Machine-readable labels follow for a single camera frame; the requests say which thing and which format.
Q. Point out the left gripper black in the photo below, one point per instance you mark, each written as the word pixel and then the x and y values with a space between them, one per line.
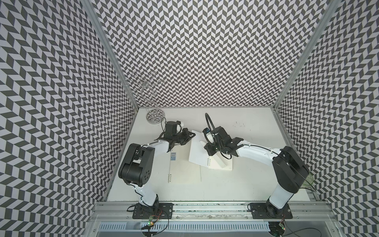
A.
pixel 185 131

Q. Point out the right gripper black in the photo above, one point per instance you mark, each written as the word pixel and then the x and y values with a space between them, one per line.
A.
pixel 208 146

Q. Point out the small white spiral notebook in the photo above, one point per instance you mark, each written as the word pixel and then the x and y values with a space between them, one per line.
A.
pixel 199 156

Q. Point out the large white spiral notebook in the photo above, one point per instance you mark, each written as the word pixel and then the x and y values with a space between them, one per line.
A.
pixel 182 171

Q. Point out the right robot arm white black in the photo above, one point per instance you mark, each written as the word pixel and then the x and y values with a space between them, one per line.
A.
pixel 290 170

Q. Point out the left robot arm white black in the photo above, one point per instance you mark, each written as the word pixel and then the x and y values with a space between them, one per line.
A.
pixel 136 167

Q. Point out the green round object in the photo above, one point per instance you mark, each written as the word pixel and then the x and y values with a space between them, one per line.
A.
pixel 309 180

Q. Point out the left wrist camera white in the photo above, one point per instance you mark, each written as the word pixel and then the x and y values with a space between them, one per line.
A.
pixel 179 126

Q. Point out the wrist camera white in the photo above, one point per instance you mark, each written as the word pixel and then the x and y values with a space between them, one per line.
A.
pixel 179 126
pixel 210 133

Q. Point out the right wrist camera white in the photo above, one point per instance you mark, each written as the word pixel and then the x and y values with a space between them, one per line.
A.
pixel 210 133

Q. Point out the silver wire jewelry stand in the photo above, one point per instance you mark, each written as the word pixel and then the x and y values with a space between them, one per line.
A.
pixel 146 88

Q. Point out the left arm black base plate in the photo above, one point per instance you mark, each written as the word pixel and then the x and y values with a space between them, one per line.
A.
pixel 144 212

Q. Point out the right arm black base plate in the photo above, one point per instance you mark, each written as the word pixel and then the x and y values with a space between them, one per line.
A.
pixel 262 210

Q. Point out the left circuit board with wires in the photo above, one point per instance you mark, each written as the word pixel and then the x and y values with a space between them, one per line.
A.
pixel 147 229

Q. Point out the circuit board with wires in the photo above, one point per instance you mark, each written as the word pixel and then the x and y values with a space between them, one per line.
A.
pixel 279 229
pixel 147 229

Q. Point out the right circuit board with wires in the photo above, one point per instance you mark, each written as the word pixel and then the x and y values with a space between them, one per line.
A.
pixel 279 229

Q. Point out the aluminium front rail frame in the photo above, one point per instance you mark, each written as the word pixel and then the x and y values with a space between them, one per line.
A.
pixel 208 219

